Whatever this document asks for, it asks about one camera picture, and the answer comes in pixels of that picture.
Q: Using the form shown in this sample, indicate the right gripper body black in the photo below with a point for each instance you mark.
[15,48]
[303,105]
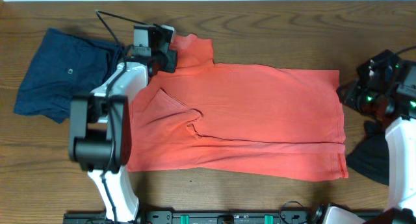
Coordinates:
[364,100]

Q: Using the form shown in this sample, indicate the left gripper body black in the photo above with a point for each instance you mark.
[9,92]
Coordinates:
[163,63]

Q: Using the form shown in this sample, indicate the orange t-shirt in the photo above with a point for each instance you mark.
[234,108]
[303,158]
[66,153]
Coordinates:
[242,118]

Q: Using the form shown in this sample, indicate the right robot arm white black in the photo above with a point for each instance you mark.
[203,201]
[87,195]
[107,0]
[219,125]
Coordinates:
[400,137]

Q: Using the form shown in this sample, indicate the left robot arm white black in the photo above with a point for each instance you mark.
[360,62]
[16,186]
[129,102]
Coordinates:
[100,129]

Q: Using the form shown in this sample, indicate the black folded garment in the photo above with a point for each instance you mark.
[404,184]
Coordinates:
[370,156]

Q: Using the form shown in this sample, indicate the navy blue folded shorts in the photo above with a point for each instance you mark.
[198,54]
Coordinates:
[63,66]

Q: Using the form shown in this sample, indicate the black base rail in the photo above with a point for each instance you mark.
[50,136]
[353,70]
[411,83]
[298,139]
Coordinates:
[279,217]

